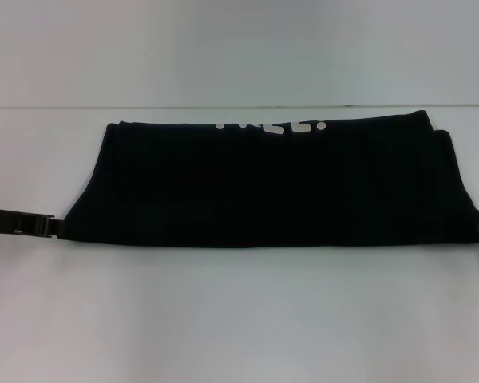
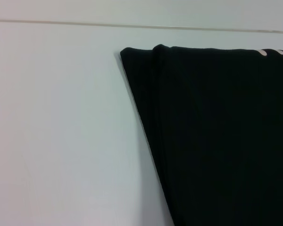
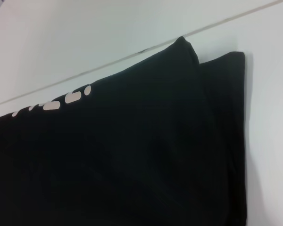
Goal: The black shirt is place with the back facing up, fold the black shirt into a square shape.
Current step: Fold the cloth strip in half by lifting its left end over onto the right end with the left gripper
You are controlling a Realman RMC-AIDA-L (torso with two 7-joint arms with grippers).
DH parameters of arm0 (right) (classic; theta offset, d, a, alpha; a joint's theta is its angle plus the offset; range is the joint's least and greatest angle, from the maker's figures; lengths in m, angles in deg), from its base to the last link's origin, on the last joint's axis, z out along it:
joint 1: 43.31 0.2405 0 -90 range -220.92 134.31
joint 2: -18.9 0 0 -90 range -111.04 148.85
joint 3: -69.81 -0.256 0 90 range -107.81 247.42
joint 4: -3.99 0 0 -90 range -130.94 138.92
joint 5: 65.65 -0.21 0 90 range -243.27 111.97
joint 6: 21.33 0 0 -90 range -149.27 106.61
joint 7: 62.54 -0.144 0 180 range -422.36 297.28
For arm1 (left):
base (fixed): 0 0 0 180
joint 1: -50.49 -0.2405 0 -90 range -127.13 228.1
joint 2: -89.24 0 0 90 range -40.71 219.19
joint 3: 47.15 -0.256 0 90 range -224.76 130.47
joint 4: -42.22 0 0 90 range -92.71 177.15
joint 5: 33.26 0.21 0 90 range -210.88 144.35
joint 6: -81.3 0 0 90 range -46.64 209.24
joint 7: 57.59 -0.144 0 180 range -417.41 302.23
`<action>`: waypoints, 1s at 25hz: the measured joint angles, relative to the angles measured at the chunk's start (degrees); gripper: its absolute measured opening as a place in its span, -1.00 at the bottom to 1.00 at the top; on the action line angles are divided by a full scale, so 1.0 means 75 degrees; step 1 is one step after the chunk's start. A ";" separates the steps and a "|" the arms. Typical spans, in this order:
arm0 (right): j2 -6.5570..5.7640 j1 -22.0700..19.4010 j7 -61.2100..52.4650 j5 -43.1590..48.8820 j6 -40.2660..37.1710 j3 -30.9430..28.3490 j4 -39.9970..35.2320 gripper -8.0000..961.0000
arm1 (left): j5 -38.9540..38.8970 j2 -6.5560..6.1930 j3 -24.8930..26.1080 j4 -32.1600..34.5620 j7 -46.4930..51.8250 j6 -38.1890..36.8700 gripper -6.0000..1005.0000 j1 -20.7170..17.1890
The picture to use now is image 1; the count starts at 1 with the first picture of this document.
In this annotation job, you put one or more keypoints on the black t-shirt white print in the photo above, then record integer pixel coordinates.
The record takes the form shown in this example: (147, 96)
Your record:
(263, 191)

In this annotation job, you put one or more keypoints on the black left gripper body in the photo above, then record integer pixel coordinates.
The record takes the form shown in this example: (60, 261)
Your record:
(0, 219)

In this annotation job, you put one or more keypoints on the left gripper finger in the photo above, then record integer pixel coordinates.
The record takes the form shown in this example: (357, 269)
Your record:
(38, 224)

